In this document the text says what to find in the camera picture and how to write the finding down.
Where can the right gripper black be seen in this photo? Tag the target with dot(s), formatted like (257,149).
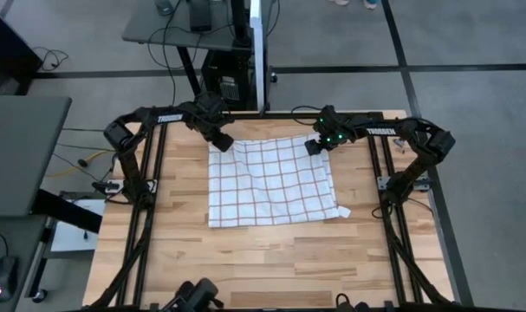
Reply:
(334,125)

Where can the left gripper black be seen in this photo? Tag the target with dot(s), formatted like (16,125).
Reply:
(208,112)

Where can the white checked kitchen towel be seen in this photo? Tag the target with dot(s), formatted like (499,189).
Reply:
(267,186)

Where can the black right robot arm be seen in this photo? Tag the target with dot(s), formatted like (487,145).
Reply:
(431,143)

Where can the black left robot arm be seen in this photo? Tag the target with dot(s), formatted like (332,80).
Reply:
(128,143)

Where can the black computer tower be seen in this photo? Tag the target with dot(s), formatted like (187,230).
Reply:
(232,80)

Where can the small black caster wheel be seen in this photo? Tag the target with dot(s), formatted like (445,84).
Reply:
(39,296)
(273,77)

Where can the grey desk with black leg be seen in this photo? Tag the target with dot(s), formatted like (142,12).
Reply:
(176,37)

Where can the black power adapter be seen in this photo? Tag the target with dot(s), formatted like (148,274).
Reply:
(199,15)

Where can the person's shoe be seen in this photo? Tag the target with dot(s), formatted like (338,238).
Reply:
(370,3)
(340,2)

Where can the small grey desk device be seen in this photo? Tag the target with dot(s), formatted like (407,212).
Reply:
(164,6)

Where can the black desk foot bar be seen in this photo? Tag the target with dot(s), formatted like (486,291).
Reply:
(67,212)

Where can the white flat sheet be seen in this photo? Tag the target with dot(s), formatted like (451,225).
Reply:
(72,238)

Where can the large grey desk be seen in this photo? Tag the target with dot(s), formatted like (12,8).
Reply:
(20,151)

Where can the black cabinet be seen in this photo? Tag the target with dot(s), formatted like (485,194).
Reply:
(7,56)

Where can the black computer mouse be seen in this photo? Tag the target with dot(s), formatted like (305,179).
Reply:
(3,277)

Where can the black metal table frame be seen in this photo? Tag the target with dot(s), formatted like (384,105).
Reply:
(262,116)

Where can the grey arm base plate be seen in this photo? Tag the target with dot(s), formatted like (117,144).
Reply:
(113,186)
(381,182)

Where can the white upright camera post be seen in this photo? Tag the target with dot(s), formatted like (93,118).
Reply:
(258,65)

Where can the black upright post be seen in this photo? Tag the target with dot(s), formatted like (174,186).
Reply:
(240,21)

